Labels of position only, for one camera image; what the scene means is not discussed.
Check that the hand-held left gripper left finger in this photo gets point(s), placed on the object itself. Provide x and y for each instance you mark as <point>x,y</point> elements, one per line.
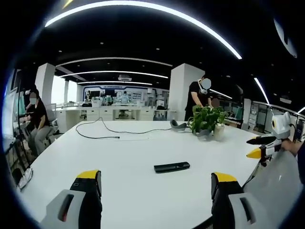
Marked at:
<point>71,210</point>

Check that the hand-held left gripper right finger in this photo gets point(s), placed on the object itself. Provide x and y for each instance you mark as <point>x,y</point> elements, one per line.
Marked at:
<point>238,210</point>

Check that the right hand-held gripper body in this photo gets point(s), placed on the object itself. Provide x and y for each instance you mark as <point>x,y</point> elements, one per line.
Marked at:
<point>282,126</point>

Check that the black remote control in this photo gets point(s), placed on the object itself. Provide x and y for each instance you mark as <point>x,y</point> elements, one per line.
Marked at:
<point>171,167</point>

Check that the person's right hand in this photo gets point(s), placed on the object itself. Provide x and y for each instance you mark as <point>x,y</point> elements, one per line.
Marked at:
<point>289,145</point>

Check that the straight ceiling light strip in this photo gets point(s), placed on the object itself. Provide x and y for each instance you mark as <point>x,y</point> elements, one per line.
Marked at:
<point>261,90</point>

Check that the white plant pot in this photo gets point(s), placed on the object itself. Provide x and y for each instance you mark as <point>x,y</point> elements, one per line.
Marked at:
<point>219,133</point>

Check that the green potted plant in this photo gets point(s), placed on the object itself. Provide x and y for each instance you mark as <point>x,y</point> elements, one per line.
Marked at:
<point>205,118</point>

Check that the grey office chair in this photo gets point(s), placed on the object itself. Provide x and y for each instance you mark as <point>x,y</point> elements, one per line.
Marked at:
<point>53,124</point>

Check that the grey headset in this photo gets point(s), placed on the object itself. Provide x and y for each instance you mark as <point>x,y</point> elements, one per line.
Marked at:
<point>177,126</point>

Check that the white oval ceiling panel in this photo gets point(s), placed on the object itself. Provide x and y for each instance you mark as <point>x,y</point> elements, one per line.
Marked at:
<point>284,35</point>

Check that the white counter desk row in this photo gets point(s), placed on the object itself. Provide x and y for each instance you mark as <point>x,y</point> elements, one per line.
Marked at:
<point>107,114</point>

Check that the computer monitor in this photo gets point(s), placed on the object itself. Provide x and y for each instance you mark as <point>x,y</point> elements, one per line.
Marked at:
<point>9,114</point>

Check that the ceiling air conditioner unit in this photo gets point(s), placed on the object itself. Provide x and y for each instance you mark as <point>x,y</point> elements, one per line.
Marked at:
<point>125,77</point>

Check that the long curved ceiling light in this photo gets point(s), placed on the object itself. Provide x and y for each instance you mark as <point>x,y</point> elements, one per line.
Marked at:
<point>152,7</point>

